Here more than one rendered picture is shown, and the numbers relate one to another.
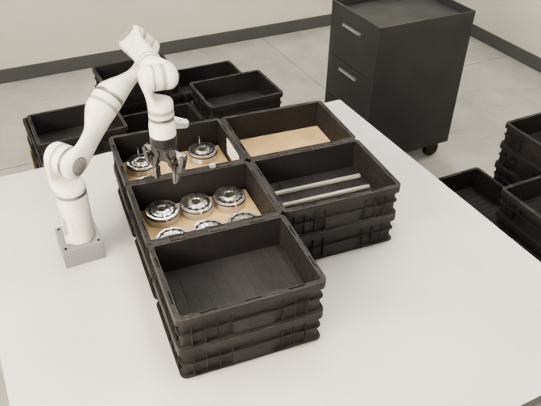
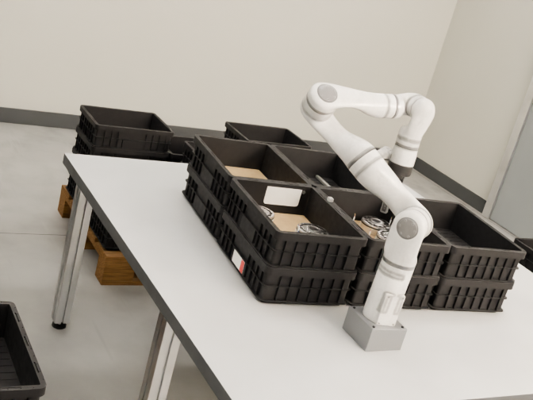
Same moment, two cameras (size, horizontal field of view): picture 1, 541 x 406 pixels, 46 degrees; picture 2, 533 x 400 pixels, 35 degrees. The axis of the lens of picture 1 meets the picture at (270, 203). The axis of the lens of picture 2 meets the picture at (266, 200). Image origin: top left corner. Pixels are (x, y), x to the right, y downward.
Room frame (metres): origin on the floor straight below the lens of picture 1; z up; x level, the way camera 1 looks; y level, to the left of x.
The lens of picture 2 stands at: (2.08, 2.70, 1.76)
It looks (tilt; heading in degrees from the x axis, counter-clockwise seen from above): 19 degrees down; 265
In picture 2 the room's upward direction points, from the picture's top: 15 degrees clockwise
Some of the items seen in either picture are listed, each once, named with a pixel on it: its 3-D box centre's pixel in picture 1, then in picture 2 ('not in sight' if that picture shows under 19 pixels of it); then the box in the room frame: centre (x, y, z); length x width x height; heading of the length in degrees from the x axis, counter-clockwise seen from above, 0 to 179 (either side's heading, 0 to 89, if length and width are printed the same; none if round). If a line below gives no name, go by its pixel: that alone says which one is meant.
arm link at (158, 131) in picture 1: (165, 121); (398, 150); (1.54, 0.30, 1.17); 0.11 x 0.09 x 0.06; 157
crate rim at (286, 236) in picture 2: (176, 151); (296, 210); (1.78, 0.32, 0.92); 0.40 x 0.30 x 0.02; 112
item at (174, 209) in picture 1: (162, 210); not in sight; (1.53, 0.33, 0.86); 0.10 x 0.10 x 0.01
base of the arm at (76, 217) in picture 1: (76, 213); (388, 290); (1.51, 0.59, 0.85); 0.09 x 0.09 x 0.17; 19
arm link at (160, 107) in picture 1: (155, 92); (416, 122); (1.52, 0.31, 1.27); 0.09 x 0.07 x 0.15; 111
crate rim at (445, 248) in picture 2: (202, 201); (380, 218); (1.51, 0.20, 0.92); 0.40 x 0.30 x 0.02; 112
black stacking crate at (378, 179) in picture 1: (322, 188); (323, 184); (1.66, -0.17, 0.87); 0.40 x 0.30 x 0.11; 112
